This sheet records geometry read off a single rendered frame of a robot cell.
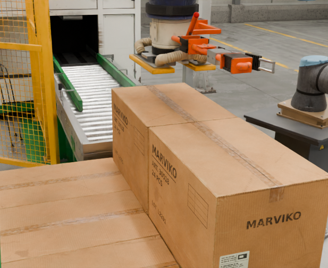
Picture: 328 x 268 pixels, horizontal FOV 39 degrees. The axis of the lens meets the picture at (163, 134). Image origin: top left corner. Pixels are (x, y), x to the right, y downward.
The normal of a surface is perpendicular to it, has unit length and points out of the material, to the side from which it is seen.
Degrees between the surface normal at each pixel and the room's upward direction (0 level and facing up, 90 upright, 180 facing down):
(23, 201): 0
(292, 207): 90
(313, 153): 90
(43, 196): 0
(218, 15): 90
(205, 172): 0
